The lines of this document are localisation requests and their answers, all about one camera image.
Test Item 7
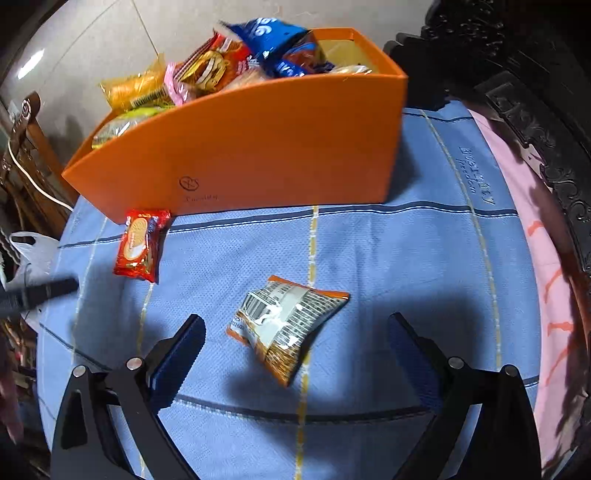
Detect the small red biscuit packet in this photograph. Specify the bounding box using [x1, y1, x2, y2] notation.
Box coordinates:
[113, 209, 171, 283]

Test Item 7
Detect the yellow-green snack packet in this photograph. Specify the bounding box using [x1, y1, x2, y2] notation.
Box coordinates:
[91, 106, 169, 150]

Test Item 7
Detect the orange cracker packet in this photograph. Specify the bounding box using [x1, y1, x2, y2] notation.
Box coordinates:
[226, 276, 349, 387]

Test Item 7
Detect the orange clear wafer packet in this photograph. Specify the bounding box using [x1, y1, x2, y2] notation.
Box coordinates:
[99, 54, 172, 113]

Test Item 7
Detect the red checkered snack packet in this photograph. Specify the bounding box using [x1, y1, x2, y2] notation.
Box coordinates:
[181, 31, 252, 98]

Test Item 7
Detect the blue oreo packet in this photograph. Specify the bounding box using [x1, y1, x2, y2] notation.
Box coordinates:
[221, 17, 335, 78]

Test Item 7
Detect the pink biscuit packet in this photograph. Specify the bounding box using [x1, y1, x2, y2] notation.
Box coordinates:
[163, 62, 198, 106]

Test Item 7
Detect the golden bun packet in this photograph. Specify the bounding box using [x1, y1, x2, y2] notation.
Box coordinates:
[329, 64, 373, 75]

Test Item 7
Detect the white plastic bag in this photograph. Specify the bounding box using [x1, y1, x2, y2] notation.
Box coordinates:
[1, 231, 59, 334]

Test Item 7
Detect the pink patterned cloth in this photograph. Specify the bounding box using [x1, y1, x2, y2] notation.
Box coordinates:
[469, 105, 590, 477]

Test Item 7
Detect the brown wooden chair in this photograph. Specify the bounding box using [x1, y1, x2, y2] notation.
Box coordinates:
[1, 91, 78, 239]

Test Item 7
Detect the orange cardboard box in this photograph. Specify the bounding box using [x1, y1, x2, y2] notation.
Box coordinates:
[63, 28, 408, 223]

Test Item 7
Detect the dark carved wooden furniture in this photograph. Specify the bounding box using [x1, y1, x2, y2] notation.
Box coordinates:
[384, 1, 590, 273]

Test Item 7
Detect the white cable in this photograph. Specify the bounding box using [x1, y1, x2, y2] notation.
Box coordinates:
[6, 138, 75, 213]

